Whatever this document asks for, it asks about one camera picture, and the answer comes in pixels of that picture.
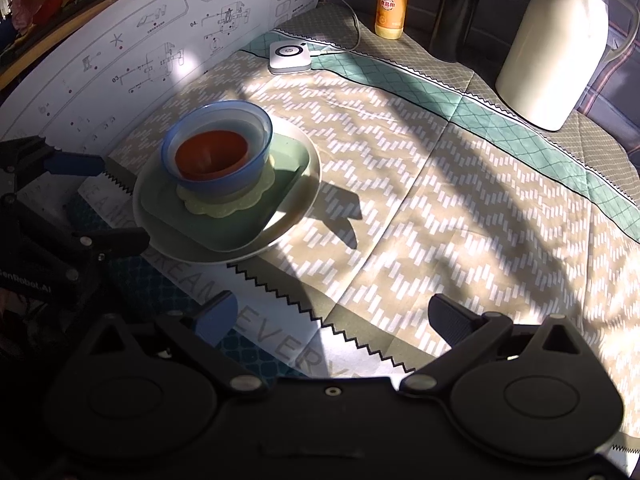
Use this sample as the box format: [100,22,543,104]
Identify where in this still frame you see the blue transparent bowl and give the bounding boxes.
[161,101,273,196]

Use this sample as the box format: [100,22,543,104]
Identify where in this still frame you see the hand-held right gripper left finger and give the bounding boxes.
[70,291,268,396]

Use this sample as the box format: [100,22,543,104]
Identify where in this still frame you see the white printed cardboard box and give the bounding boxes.
[0,0,335,161]

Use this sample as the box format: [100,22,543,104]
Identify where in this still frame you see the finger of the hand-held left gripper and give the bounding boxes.
[0,195,151,283]
[0,135,110,195]

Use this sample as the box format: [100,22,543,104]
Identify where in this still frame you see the yellow scalloped saucer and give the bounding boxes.
[175,157,277,218]

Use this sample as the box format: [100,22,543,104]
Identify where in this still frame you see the small white square device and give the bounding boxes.
[268,41,314,76]

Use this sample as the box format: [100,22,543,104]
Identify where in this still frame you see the clear bowl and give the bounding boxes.
[169,107,268,183]

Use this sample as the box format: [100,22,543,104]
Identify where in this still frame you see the white cable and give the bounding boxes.
[310,0,362,57]

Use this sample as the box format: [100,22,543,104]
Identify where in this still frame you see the blue plaid cloth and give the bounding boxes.
[320,0,640,151]

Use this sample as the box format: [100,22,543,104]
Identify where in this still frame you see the green square plate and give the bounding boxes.
[140,130,313,252]

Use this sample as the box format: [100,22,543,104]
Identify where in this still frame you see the white round plate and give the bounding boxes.
[132,117,322,263]

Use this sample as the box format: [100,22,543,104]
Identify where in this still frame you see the orange bowl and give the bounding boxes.
[174,130,250,181]

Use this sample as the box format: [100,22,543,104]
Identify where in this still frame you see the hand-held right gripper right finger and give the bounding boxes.
[400,294,608,393]

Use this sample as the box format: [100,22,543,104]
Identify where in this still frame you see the white thermos jug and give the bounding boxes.
[495,0,632,132]

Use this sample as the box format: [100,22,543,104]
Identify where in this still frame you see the dark tumbler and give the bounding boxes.
[431,0,485,62]

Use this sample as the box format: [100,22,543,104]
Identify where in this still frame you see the patterned beige green quilt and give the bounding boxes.
[65,2,640,476]

